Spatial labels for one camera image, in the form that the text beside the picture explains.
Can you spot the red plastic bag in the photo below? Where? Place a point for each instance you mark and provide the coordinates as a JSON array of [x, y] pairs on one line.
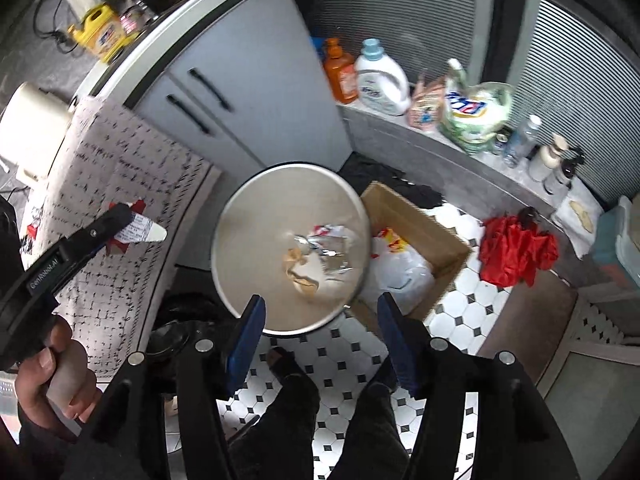
[[517, 252]]

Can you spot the clear plastic bottle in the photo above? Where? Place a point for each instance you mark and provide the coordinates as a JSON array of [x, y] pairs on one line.
[[522, 140]]

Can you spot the white plastic bag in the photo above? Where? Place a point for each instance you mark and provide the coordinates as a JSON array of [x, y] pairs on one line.
[[400, 275]]

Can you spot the person's left forearm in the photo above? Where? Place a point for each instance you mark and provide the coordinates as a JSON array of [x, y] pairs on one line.
[[50, 452]]

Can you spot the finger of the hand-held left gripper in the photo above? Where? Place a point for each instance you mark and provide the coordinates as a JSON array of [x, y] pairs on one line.
[[92, 232]]

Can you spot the green white refill bag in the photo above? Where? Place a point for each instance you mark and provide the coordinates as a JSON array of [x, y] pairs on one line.
[[475, 115]]

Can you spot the pink snack bag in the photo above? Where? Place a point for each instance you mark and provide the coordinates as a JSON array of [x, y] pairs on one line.
[[427, 107]]

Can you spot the orange bottle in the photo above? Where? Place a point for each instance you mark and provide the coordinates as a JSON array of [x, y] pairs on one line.
[[340, 77]]

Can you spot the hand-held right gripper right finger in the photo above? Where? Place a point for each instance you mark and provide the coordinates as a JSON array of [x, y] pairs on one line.
[[395, 340]]

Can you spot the pale teal container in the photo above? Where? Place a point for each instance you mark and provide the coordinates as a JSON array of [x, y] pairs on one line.
[[620, 245]]

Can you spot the white laundry detergent bottle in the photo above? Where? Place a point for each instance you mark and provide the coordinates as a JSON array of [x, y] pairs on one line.
[[380, 85]]

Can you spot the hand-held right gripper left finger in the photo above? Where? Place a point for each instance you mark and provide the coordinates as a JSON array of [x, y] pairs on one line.
[[245, 340]]

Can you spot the black cloth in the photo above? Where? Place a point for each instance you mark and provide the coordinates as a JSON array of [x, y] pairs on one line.
[[395, 180]]

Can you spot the ribbed glass sliding door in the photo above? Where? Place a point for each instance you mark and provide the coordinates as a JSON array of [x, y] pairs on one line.
[[565, 75]]

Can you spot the white air fryer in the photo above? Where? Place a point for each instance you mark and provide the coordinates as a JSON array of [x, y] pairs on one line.
[[32, 125]]

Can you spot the silver foil wrapper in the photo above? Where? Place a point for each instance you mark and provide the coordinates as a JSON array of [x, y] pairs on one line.
[[330, 250]]

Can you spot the white flat packet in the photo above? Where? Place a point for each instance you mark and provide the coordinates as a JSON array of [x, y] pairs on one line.
[[580, 215]]

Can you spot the person's right leg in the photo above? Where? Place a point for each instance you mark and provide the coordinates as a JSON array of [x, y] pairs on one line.
[[370, 435]]

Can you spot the patterned white tablecloth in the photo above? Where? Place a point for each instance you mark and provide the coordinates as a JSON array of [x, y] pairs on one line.
[[135, 185]]

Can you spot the white round bin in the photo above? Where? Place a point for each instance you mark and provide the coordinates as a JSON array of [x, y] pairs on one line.
[[260, 220]]

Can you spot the person's left leg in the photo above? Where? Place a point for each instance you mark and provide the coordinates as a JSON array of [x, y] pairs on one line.
[[285, 420]]

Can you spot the yellow detergent bottle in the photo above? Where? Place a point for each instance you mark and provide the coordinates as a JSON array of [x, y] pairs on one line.
[[100, 35]]

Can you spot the person's left hand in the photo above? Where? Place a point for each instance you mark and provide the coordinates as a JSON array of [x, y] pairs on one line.
[[37, 382]]

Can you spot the dark spray bottle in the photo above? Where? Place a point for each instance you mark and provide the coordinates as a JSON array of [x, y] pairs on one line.
[[562, 175]]

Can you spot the brown floor mat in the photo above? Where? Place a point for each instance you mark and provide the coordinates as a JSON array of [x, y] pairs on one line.
[[530, 325]]

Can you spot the white red printed wrapper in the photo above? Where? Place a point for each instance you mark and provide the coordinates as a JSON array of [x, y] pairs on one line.
[[142, 232]]

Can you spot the cream pump bottle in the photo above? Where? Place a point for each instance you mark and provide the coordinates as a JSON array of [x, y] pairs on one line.
[[545, 162]]

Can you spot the person's leg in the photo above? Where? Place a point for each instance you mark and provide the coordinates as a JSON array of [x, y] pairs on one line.
[[285, 420], [370, 435]]

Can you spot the small pink bottle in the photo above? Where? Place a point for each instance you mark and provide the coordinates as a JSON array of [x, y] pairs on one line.
[[132, 22]]

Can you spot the cardboard box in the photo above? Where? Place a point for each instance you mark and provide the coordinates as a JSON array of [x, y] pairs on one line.
[[430, 240]]

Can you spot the brown paper scrap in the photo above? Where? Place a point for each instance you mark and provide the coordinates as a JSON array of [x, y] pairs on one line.
[[300, 272]]

